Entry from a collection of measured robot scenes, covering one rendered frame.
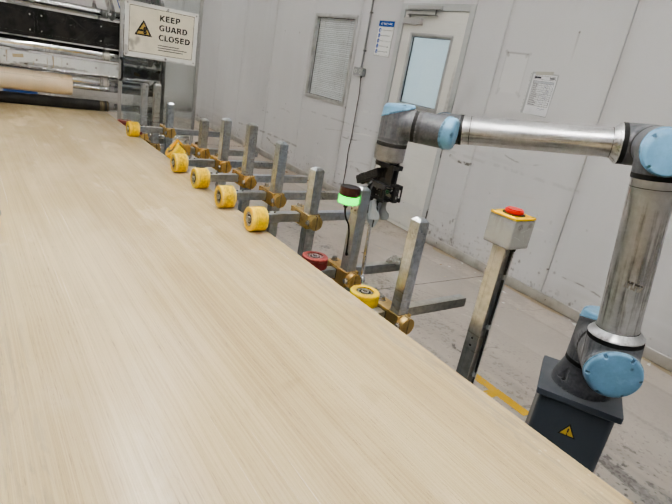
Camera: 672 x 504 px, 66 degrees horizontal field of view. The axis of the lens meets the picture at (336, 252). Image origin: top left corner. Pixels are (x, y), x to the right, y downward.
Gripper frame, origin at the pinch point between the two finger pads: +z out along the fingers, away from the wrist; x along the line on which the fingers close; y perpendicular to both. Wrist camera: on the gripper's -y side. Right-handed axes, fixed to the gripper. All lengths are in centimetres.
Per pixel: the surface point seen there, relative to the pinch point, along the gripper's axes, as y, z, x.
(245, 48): -671, -43, 267
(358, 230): 4.4, 0.7, -8.1
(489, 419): 75, 11, -28
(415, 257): 29.4, -0.8, -8.3
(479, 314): 54, 3, -10
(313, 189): -20.6, -4.7, -9.4
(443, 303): 25.2, 17.6, 13.1
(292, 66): -517, -32, 265
